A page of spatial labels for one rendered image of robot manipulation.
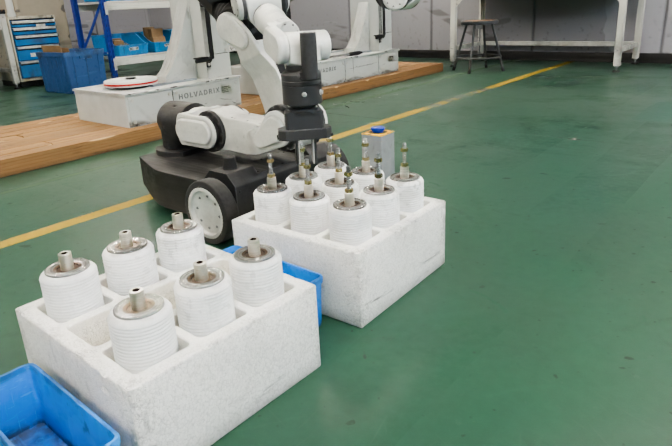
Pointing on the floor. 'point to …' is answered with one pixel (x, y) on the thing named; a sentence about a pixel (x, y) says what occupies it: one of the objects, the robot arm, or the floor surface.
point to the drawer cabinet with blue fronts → (26, 46)
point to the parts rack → (118, 1)
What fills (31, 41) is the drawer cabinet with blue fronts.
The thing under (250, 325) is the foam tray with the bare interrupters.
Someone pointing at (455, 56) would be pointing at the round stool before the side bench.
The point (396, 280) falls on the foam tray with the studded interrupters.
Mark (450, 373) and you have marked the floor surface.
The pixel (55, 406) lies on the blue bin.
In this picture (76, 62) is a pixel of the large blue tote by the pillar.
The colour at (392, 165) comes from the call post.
